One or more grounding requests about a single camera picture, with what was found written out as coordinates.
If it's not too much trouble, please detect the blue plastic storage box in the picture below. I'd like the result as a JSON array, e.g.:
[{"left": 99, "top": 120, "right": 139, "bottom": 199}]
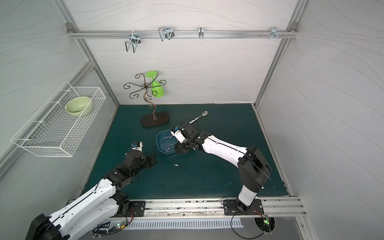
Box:
[{"left": 156, "top": 129, "right": 178, "bottom": 156}]

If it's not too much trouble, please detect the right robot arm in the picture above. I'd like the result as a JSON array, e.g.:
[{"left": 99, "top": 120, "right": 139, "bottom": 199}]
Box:
[{"left": 171, "top": 123, "right": 272, "bottom": 213}]

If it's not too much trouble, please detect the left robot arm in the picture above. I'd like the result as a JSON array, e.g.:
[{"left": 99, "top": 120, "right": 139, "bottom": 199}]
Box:
[{"left": 26, "top": 143, "right": 156, "bottom": 240}]

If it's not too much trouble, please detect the brown metal cup stand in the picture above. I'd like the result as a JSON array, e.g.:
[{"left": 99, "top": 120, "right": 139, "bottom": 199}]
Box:
[{"left": 123, "top": 73, "right": 170, "bottom": 128}]

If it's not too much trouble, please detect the green plastic goblet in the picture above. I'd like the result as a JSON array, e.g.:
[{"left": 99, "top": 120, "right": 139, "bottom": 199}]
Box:
[{"left": 146, "top": 71, "right": 167, "bottom": 98}]

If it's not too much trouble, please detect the light green bowl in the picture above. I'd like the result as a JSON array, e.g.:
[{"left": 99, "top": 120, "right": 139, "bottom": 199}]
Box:
[{"left": 65, "top": 97, "right": 93, "bottom": 118}]

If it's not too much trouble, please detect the metal loop hook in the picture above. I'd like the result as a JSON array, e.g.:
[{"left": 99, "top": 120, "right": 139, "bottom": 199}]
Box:
[{"left": 158, "top": 27, "right": 175, "bottom": 42}]

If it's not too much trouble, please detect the metal double hook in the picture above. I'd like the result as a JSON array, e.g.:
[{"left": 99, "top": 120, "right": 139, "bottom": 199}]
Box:
[{"left": 125, "top": 32, "right": 141, "bottom": 53}]

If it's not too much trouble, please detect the small metal hook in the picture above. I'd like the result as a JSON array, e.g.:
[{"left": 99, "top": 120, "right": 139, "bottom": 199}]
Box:
[{"left": 198, "top": 27, "right": 204, "bottom": 39}]

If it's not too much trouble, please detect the metal pronged hook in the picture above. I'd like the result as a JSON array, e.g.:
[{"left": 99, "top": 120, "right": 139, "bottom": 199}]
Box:
[{"left": 260, "top": 27, "right": 287, "bottom": 39}]

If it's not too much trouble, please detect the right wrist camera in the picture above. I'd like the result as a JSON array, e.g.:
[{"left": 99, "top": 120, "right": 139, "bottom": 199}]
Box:
[{"left": 171, "top": 127, "right": 186, "bottom": 144}]

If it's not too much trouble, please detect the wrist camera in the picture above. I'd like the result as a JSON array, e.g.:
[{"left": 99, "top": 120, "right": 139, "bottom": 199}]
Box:
[
  {"left": 131, "top": 141, "right": 143, "bottom": 152},
  {"left": 171, "top": 127, "right": 186, "bottom": 144}
]

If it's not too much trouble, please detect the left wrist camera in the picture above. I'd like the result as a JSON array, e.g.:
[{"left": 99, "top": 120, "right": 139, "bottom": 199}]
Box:
[{"left": 131, "top": 141, "right": 143, "bottom": 152}]

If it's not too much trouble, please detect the metal spoon white handle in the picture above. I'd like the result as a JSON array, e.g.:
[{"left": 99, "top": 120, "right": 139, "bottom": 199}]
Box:
[{"left": 189, "top": 111, "right": 208, "bottom": 124}]

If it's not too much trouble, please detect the black cable bundle left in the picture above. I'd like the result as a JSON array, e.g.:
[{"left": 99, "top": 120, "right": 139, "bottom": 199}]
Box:
[{"left": 91, "top": 206, "right": 135, "bottom": 237}]

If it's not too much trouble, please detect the white wire basket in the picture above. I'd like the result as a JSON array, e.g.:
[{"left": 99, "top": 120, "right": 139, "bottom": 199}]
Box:
[{"left": 11, "top": 82, "right": 107, "bottom": 158}]

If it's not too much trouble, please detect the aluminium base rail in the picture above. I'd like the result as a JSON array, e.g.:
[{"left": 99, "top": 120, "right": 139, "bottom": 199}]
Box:
[{"left": 131, "top": 196, "right": 307, "bottom": 220}]

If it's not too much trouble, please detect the black cable right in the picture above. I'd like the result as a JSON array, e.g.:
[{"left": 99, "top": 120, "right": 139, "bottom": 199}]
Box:
[{"left": 220, "top": 194, "right": 276, "bottom": 240}]

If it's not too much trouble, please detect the aluminium top rail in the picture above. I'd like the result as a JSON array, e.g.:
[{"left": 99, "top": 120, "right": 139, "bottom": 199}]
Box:
[{"left": 68, "top": 29, "right": 299, "bottom": 40}]

